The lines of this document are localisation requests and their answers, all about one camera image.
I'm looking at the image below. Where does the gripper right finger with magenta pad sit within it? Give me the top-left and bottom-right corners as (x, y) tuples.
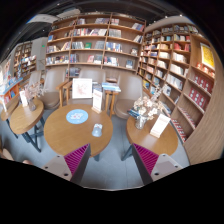
(132, 143), (182, 185)

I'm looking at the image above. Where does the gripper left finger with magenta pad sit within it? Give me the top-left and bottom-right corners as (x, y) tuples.
(42, 144), (91, 184)

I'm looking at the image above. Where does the grey computer mouse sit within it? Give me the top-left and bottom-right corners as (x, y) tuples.
(92, 124), (103, 137)

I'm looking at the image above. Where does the round blue mouse pad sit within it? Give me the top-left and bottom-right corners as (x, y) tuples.
(66, 109), (88, 124)

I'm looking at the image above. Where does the round wooden right table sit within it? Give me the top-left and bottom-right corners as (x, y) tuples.
(126, 116), (178, 155)

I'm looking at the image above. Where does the round wooden table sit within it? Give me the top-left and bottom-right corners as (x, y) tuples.
(44, 104), (113, 161)
(126, 116), (178, 155)
(10, 99), (45, 152)

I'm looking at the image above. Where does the round wooden centre table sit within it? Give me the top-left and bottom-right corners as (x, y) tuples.
(44, 104), (113, 161)

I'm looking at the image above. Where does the white sign stand right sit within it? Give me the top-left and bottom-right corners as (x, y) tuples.
(150, 114), (170, 138)

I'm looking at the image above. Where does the white sign stand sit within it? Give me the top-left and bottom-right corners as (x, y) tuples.
(150, 114), (170, 138)
(92, 89), (102, 113)

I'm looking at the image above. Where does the glass vase with white flowers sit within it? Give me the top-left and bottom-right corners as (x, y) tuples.
(133, 86), (163, 129)

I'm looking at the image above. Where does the round wooden left table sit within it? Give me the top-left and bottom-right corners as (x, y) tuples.
(10, 99), (45, 152)

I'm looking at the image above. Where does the white sign stand centre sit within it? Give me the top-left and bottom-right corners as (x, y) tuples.
(92, 89), (102, 113)

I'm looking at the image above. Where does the white framed picture board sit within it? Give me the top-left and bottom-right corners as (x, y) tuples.
(72, 78), (92, 99)

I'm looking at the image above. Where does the beige armchair right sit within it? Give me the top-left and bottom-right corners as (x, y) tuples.
(114, 74), (143, 119)

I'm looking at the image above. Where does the beige armchair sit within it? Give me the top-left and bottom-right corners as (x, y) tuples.
(39, 67), (66, 109)
(114, 74), (143, 119)

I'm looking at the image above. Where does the wooden chair behind table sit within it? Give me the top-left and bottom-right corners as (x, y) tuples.
(60, 78), (117, 111)

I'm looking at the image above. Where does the vase with dried flowers left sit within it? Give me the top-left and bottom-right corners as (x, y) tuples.
(24, 82), (44, 111)

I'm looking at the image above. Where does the stack of books on chair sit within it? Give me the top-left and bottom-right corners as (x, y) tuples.
(102, 82), (121, 92)

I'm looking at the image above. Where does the beige armchair left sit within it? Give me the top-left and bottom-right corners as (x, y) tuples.
(39, 67), (66, 109)

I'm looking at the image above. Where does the curved right wooden bookshelf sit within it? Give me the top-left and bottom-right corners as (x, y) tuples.
(138, 16), (224, 164)

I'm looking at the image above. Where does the far left bookshelf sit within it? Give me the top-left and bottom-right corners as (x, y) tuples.
(14, 42), (36, 78)

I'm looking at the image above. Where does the yellow poster on shelf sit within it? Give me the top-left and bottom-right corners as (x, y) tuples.
(200, 43), (215, 69)

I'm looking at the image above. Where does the large back wooden bookshelf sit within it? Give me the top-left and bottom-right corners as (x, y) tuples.
(45, 12), (146, 77)

